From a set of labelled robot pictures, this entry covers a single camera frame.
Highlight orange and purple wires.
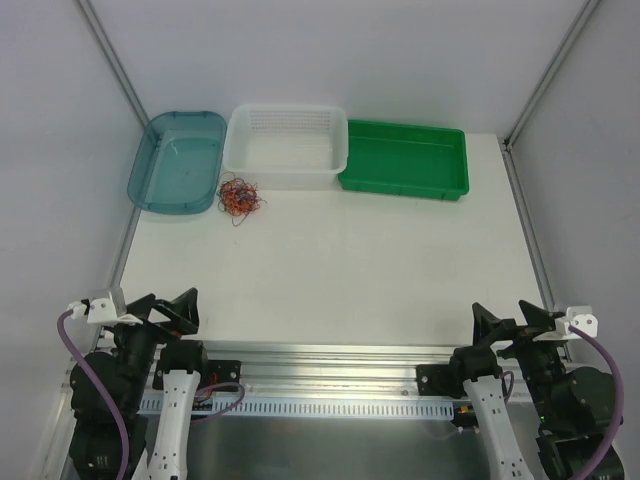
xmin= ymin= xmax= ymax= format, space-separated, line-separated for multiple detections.
xmin=216 ymin=171 xmax=268 ymax=228

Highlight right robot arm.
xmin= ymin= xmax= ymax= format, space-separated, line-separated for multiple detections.
xmin=448 ymin=301 xmax=625 ymax=479

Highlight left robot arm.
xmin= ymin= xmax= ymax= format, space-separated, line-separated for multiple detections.
xmin=57 ymin=288 xmax=210 ymax=479

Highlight translucent blue plastic bin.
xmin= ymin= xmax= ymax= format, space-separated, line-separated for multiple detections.
xmin=127 ymin=111 xmax=227 ymax=215

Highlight green plastic tray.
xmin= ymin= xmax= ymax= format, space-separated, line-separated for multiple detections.
xmin=338 ymin=120 xmax=470 ymax=201

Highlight white perforated plastic basket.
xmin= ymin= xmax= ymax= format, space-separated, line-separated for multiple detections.
xmin=222 ymin=104 xmax=349 ymax=190

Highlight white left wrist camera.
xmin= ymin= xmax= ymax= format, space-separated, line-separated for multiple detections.
xmin=68 ymin=286 xmax=142 ymax=327

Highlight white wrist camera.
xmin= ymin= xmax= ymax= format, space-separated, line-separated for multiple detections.
xmin=534 ymin=306 xmax=598 ymax=342
xmin=68 ymin=286 xmax=142 ymax=327

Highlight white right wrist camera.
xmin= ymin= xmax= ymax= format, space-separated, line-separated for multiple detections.
xmin=534 ymin=306 xmax=598 ymax=342

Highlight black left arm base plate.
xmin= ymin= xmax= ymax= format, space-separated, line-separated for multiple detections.
xmin=199 ymin=360 xmax=242 ymax=393

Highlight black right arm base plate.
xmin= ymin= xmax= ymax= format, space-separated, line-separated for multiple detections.
xmin=415 ymin=364 xmax=456 ymax=398

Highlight slotted white cable duct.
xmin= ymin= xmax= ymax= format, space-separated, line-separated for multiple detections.
xmin=134 ymin=397 xmax=457 ymax=420

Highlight aluminium mounting rail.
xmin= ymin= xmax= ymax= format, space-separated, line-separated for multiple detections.
xmin=204 ymin=340 xmax=454 ymax=400

